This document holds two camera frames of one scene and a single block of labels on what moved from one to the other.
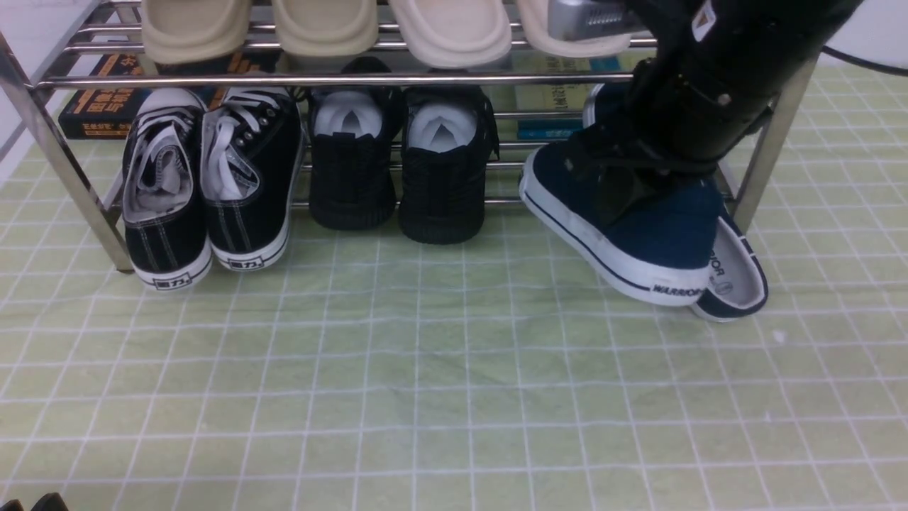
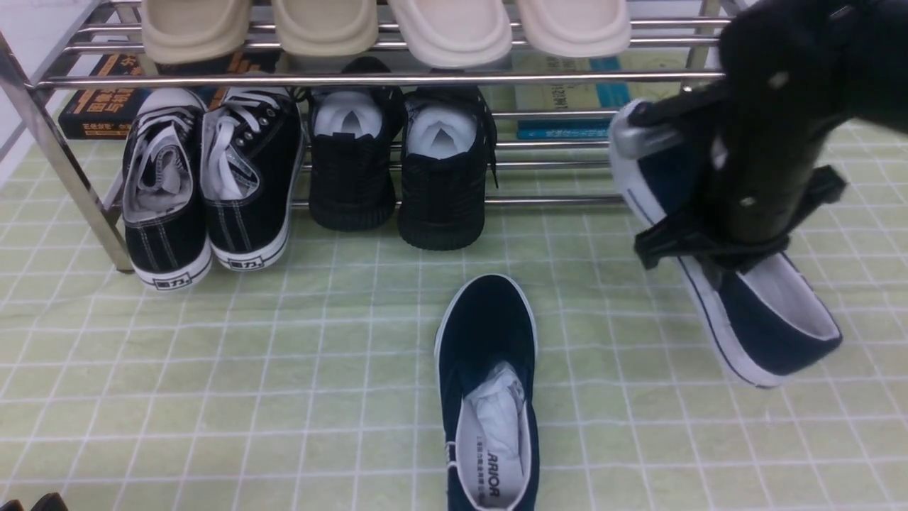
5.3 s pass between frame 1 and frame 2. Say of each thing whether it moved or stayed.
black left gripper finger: stayed
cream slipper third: stayed
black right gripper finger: stayed
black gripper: moved
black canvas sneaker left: stayed
